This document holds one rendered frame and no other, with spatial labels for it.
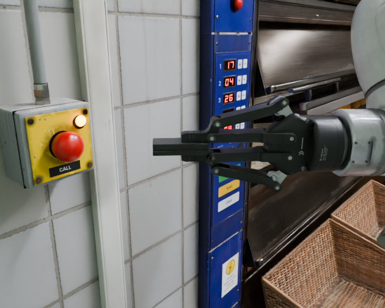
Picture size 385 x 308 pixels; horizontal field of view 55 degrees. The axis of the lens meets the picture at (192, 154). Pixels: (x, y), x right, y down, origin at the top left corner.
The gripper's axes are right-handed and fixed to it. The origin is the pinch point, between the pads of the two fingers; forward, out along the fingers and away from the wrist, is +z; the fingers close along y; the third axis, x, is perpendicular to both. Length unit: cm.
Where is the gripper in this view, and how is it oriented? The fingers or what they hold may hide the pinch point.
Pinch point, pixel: (180, 146)
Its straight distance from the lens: 47.3
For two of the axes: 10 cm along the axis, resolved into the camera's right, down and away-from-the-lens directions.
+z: -10.0, 0.2, -0.8
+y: 0.0, 9.5, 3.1
